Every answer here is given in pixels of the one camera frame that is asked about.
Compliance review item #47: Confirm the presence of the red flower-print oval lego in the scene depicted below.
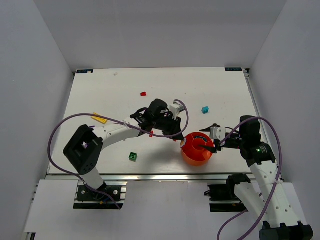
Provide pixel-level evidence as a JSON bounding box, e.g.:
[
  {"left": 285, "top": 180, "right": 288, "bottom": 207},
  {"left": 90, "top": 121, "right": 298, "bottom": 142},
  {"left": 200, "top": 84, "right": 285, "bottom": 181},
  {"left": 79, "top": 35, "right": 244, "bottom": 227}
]
[{"left": 180, "top": 138, "right": 187, "bottom": 148}]

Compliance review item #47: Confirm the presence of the orange divided round container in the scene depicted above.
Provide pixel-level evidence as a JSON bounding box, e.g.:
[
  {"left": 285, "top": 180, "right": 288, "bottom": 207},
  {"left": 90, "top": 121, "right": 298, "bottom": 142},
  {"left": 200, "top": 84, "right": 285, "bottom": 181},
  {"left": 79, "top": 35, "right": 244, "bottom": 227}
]
[{"left": 180, "top": 132, "right": 214, "bottom": 167}]

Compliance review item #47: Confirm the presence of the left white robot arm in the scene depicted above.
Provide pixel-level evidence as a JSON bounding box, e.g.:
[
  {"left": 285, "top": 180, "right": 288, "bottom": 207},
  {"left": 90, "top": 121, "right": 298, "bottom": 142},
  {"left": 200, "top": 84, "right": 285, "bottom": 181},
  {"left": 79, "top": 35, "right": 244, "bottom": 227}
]
[{"left": 63, "top": 98, "right": 187, "bottom": 194}]

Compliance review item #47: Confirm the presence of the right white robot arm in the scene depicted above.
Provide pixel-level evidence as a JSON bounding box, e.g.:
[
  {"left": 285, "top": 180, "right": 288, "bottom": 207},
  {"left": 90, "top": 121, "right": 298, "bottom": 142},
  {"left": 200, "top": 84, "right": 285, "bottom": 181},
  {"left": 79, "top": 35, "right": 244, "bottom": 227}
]
[{"left": 204, "top": 115, "right": 314, "bottom": 240}]

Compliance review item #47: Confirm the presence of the small cyan lego brick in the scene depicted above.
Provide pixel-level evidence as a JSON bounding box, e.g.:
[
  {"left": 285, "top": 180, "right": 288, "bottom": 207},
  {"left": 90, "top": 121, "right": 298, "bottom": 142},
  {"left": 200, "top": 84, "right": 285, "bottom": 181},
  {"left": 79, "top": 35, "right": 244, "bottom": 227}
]
[{"left": 201, "top": 106, "right": 209, "bottom": 114}]

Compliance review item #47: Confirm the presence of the green lego brick near front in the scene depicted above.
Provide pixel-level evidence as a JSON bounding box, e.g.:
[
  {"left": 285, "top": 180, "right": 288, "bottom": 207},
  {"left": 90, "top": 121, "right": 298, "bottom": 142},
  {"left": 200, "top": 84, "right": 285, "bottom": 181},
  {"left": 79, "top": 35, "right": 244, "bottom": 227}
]
[{"left": 128, "top": 152, "right": 138, "bottom": 162}]

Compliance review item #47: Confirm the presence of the blue label sticker right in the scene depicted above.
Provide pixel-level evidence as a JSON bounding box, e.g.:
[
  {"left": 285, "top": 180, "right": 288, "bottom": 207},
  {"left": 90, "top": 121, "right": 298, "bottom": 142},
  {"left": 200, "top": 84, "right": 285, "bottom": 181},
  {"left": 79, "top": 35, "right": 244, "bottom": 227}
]
[{"left": 224, "top": 67, "right": 243, "bottom": 72}]

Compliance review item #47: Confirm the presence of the blue label sticker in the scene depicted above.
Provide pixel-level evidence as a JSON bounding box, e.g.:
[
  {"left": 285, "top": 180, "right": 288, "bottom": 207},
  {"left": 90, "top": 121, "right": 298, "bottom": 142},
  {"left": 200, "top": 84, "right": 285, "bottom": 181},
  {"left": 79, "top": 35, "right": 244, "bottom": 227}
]
[
  {"left": 76, "top": 69, "right": 94, "bottom": 74},
  {"left": 224, "top": 67, "right": 243, "bottom": 72}
]

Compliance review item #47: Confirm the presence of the yellow long flat lego plate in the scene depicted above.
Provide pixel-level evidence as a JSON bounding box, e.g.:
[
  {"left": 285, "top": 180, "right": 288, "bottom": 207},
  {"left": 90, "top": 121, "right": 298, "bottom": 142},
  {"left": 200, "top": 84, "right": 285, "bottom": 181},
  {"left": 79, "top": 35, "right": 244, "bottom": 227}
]
[{"left": 91, "top": 112, "right": 108, "bottom": 125}]

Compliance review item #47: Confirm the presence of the blue label sticker left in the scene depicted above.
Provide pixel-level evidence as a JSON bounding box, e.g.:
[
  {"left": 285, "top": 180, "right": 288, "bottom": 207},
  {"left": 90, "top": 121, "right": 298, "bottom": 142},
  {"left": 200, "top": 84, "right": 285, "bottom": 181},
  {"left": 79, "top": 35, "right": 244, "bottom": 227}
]
[{"left": 76, "top": 69, "right": 94, "bottom": 74}]

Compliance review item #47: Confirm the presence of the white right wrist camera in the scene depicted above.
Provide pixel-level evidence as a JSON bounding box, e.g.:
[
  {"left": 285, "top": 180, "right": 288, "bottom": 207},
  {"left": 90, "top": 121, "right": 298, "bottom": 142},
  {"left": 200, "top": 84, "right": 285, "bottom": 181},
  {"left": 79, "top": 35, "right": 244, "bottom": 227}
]
[{"left": 209, "top": 126, "right": 226, "bottom": 141}]

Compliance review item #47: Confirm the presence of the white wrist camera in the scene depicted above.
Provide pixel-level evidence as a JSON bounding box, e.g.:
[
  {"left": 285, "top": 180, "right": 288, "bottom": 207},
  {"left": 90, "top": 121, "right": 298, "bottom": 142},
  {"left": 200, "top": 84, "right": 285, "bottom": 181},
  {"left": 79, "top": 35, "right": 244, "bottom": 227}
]
[
  {"left": 169, "top": 102, "right": 185, "bottom": 119},
  {"left": 209, "top": 126, "right": 226, "bottom": 141}
]

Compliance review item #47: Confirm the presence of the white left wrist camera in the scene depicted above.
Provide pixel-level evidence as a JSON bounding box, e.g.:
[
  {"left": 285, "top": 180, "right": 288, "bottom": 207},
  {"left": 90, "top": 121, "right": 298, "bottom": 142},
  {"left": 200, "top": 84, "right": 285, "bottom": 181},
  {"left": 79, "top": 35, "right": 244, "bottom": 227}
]
[{"left": 169, "top": 102, "right": 185, "bottom": 119}]

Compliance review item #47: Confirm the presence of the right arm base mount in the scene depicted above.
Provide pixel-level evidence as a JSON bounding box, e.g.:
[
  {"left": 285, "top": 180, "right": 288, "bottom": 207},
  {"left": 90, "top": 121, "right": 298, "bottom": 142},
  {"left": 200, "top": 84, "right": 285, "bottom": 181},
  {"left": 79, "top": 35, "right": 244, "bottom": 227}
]
[{"left": 204, "top": 184, "right": 247, "bottom": 213}]

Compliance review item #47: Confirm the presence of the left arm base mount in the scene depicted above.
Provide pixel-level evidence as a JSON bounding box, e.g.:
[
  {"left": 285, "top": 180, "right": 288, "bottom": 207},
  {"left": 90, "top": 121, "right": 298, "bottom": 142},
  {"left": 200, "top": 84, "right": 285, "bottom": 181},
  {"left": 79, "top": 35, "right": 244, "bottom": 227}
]
[{"left": 73, "top": 181, "right": 127, "bottom": 210}]

